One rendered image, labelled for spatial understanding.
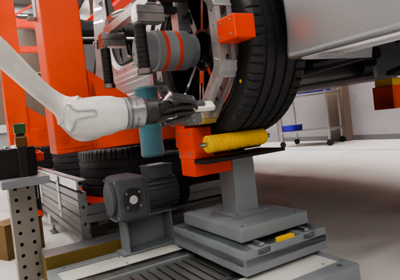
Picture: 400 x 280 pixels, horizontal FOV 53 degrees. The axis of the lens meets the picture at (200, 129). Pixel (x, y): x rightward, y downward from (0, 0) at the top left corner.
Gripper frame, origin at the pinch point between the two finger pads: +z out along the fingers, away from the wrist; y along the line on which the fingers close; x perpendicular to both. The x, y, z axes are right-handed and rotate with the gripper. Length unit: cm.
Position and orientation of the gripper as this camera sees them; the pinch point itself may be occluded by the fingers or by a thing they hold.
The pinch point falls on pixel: (203, 106)
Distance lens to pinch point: 125.1
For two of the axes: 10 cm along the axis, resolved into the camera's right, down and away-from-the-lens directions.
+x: -4.3, -6.8, 5.9
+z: 8.6, -1.1, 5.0
